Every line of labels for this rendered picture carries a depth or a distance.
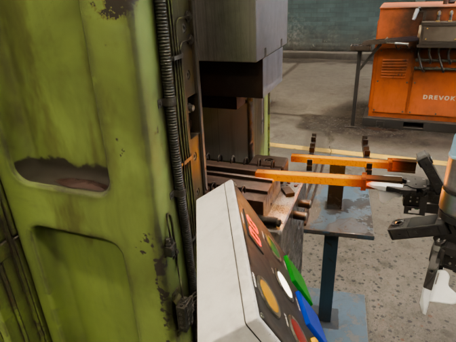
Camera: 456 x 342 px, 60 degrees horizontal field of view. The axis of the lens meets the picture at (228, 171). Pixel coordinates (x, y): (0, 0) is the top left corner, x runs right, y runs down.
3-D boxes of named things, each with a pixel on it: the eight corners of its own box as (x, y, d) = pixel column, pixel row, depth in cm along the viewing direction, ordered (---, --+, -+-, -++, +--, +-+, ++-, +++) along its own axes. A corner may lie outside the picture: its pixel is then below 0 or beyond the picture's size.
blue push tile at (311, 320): (318, 315, 72) (298, 289, 69) (330, 349, 65) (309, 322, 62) (309, 320, 72) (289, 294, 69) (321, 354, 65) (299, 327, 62)
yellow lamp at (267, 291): (284, 299, 53) (285, 273, 51) (275, 325, 49) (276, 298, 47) (262, 294, 54) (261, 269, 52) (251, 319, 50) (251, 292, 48)
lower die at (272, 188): (279, 189, 128) (280, 165, 125) (262, 222, 111) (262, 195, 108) (165, 174, 142) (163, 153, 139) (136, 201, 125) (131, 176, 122)
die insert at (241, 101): (245, 102, 116) (245, 82, 113) (237, 109, 109) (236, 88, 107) (156, 97, 126) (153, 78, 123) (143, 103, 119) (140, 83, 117)
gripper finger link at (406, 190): (385, 193, 103) (423, 197, 100) (386, 188, 102) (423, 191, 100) (385, 185, 107) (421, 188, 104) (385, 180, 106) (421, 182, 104)
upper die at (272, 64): (282, 80, 113) (283, 46, 109) (262, 98, 96) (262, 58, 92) (154, 75, 127) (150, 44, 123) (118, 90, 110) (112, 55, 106)
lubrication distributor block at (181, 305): (198, 324, 103) (195, 283, 97) (188, 343, 97) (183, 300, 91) (186, 321, 104) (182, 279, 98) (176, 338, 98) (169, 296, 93)
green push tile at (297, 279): (303, 278, 81) (286, 254, 78) (313, 304, 74) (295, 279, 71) (295, 282, 81) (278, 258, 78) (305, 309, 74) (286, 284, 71)
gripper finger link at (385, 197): (365, 203, 108) (402, 207, 105) (366, 184, 105) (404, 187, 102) (365, 198, 110) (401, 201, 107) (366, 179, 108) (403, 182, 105)
